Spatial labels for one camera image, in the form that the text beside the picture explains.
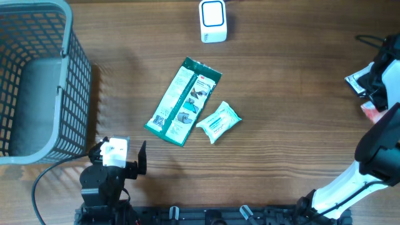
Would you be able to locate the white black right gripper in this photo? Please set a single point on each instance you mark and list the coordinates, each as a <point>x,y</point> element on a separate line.
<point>379,99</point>

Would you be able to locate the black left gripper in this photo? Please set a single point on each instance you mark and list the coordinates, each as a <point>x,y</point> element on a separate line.
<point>131,167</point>

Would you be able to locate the white blue pouch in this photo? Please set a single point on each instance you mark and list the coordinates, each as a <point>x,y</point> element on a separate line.
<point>352,80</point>

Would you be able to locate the red tissue pack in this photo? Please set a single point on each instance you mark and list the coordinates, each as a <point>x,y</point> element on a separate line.
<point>371,112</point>

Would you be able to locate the green 3M package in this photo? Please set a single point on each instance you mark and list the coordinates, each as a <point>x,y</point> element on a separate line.
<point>183,101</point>

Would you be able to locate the mint wet wipes pack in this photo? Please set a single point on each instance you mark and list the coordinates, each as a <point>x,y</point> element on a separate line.
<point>223,119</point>

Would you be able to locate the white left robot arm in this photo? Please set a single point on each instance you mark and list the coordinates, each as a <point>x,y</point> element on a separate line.
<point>103,182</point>

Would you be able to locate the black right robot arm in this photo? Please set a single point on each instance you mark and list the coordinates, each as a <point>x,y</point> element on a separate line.
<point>376,158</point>

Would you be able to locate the white barcode scanner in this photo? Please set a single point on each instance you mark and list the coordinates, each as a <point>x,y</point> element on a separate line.
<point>213,21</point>

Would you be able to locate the grey plastic basket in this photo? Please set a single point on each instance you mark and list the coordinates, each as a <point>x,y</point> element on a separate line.
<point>45,83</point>

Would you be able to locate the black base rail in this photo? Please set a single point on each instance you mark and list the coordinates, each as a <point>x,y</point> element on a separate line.
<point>268,215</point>

